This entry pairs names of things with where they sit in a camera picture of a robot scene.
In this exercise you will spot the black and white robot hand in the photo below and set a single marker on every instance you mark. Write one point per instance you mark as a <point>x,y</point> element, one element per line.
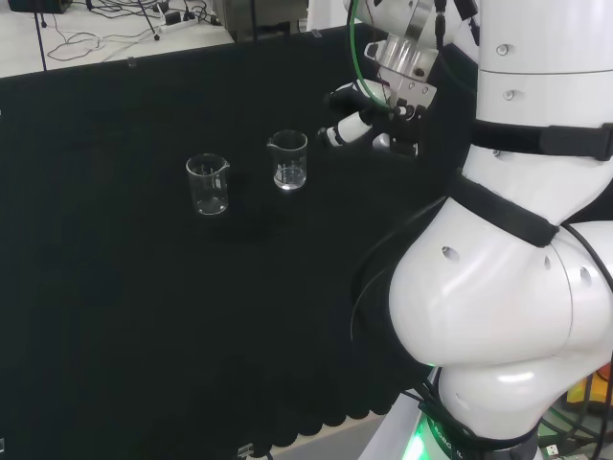
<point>352,127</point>

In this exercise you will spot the clear glass beaker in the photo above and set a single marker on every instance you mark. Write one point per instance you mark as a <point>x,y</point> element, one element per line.
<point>208,187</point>
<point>287,163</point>

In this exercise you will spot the grey metal cabinet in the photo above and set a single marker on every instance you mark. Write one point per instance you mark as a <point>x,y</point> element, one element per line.
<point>258,16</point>

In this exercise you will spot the white power strip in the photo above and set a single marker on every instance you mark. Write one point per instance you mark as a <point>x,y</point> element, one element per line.
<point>174,21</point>

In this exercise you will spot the black tripod leg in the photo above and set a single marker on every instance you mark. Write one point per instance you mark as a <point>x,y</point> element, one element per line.
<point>149,21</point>

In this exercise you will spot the black bench cloth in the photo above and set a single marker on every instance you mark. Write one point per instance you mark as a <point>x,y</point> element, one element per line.
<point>143,287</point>

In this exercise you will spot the blue pole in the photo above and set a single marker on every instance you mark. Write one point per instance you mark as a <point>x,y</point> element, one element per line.
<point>41,43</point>

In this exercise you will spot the black box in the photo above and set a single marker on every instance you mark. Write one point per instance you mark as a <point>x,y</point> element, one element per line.
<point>38,5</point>

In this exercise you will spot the yellow stop button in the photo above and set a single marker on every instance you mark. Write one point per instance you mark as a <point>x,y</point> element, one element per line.
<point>596,388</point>

